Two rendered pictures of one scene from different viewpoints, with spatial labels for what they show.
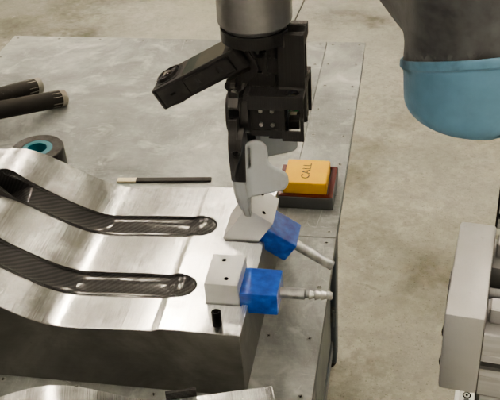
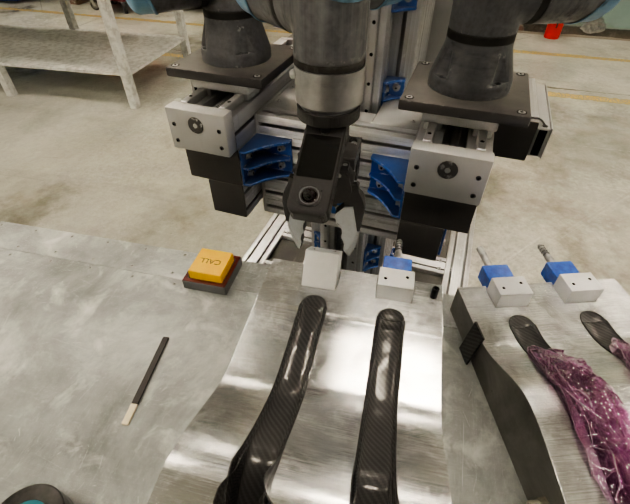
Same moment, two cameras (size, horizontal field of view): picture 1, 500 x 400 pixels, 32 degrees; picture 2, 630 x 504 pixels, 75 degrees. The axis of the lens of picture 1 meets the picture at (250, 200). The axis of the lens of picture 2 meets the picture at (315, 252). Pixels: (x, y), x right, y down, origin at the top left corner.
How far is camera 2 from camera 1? 0.94 m
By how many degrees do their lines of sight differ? 67
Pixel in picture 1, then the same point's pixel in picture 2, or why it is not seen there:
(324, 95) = (72, 253)
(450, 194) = not seen: hidden behind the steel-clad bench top
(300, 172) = (211, 264)
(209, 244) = (339, 300)
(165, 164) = (116, 377)
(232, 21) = (358, 96)
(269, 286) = (402, 262)
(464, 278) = (463, 153)
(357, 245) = not seen: hidden behind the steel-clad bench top
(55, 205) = (270, 425)
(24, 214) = (302, 446)
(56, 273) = (369, 420)
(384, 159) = not seen: outside the picture
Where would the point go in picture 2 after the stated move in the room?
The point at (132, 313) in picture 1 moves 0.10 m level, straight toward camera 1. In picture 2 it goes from (422, 351) to (495, 339)
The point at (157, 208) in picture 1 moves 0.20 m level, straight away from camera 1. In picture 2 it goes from (275, 339) to (118, 355)
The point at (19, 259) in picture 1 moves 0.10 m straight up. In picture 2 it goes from (369, 449) to (380, 402)
